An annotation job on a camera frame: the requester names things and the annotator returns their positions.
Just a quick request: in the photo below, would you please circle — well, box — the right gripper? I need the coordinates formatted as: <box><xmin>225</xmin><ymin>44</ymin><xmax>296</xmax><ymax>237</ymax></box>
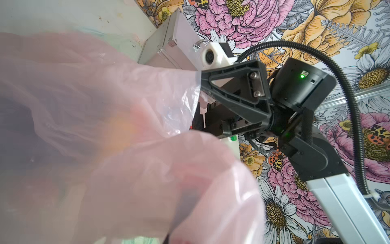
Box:
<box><xmin>192</xmin><ymin>60</ymin><xmax>302</xmax><ymax>140</ymax></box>

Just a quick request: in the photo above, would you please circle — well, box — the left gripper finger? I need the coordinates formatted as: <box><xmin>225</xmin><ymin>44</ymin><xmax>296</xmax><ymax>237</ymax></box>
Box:
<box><xmin>162</xmin><ymin>195</ymin><xmax>202</xmax><ymax>244</ymax></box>

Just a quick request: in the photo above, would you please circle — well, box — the pink plastic bag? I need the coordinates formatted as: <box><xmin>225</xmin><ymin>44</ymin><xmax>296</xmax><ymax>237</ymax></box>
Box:
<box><xmin>1</xmin><ymin>33</ymin><xmax>266</xmax><ymax>244</ymax></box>

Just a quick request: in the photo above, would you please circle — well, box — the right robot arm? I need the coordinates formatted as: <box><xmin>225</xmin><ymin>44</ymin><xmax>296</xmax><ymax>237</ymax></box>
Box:
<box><xmin>201</xmin><ymin>59</ymin><xmax>389</xmax><ymax>244</ymax></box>

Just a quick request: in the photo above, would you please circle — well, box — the white bottle green cap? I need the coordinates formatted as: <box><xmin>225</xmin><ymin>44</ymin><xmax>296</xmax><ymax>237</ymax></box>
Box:
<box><xmin>220</xmin><ymin>135</ymin><xmax>240</xmax><ymax>159</ymax></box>

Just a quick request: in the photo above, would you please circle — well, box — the silver metal case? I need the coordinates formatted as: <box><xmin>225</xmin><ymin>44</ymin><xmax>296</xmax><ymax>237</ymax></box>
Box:
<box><xmin>138</xmin><ymin>9</ymin><xmax>208</xmax><ymax>71</ymax></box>

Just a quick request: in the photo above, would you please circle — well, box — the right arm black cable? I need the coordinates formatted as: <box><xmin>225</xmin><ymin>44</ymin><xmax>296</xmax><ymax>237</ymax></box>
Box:
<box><xmin>236</xmin><ymin>40</ymin><xmax>390</xmax><ymax>211</ymax></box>

